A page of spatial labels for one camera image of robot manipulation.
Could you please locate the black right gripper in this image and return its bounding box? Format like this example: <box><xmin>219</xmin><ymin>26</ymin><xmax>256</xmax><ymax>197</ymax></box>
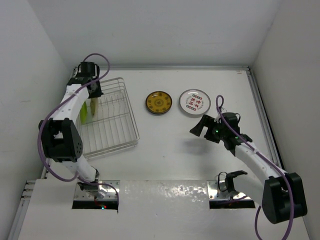
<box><xmin>189</xmin><ymin>114</ymin><xmax>227</xmax><ymax>144</ymax></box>

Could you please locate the beige plate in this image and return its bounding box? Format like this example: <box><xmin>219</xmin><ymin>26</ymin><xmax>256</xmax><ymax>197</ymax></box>
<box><xmin>90</xmin><ymin>98</ymin><xmax>99</xmax><ymax>116</ymax></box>

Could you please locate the large white plate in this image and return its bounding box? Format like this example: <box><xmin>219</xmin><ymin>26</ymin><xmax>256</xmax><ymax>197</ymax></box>
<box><xmin>178</xmin><ymin>89</ymin><xmax>212</xmax><ymax>117</ymax></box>

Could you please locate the lime green plate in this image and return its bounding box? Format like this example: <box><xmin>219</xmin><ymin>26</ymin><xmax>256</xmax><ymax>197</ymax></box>
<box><xmin>79</xmin><ymin>102</ymin><xmax>88</xmax><ymax>125</ymax></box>

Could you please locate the yellow plate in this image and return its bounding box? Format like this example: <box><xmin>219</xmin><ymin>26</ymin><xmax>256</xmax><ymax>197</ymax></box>
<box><xmin>145</xmin><ymin>91</ymin><xmax>173</xmax><ymax>115</ymax></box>

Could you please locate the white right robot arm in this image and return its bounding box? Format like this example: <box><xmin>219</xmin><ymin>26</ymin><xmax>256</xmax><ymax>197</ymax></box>
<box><xmin>189</xmin><ymin>112</ymin><xmax>308</xmax><ymax>224</ymax></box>

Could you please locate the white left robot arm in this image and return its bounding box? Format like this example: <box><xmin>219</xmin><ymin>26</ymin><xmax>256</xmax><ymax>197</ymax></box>
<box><xmin>37</xmin><ymin>61</ymin><xmax>103</xmax><ymax>197</ymax></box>

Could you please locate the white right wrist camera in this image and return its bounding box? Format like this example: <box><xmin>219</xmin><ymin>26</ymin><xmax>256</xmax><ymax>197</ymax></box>
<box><xmin>215</xmin><ymin>107</ymin><xmax>228</xmax><ymax>123</ymax></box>

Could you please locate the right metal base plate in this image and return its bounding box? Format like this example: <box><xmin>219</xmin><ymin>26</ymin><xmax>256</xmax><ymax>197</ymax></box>
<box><xmin>207</xmin><ymin>180</ymin><xmax>251</xmax><ymax>202</ymax></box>

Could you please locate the metal base plate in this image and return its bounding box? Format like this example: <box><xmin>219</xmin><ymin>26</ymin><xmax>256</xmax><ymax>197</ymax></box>
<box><xmin>73</xmin><ymin>180</ymin><xmax>120</xmax><ymax>202</ymax></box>
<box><xmin>207</xmin><ymin>180</ymin><xmax>251</xmax><ymax>202</ymax></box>

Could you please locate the metal wire dish rack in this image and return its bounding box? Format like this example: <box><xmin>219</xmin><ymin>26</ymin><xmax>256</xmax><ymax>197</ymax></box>
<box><xmin>76</xmin><ymin>77</ymin><xmax>140</xmax><ymax>159</ymax></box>

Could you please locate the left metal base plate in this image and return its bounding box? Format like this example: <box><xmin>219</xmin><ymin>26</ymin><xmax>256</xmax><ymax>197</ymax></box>
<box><xmin>73</xmin><ymin>180</ymin><xmax>120</xmax><ymax>202</ymax></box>

